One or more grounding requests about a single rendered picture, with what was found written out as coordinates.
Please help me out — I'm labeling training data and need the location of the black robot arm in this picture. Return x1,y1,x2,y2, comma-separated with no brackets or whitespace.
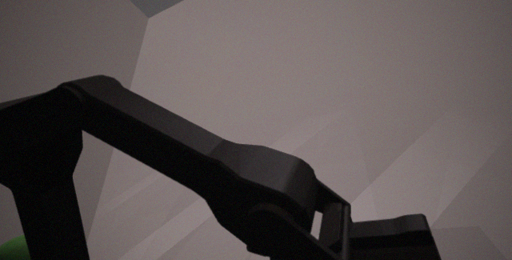
0,74,441,260

